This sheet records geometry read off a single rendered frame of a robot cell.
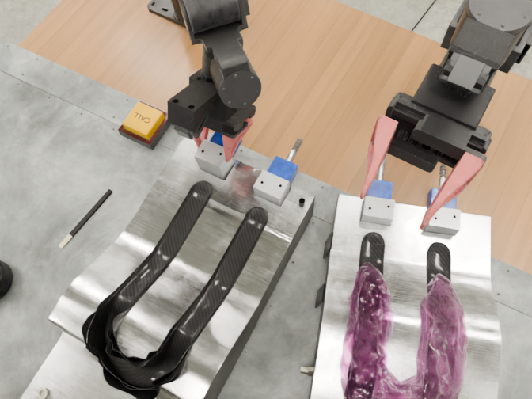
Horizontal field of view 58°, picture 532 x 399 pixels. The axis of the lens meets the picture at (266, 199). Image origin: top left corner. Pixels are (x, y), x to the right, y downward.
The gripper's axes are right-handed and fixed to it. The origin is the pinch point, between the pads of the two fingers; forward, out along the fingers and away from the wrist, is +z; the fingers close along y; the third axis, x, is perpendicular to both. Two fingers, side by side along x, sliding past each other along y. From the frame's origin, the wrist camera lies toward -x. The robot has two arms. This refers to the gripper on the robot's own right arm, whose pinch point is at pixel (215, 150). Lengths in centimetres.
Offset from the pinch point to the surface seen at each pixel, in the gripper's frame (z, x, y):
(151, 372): 20.5, -29.1, 7.5
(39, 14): 50, 97, -149
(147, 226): 10.6, -12.3, -5.3
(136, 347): 13.8, -29.8, 5.7
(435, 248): 6.8, 6.7, 39.2
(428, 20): 25, 163, 12
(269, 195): 2.8, -1.8, 11.5
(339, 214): 6.7, 4.8, 22.4
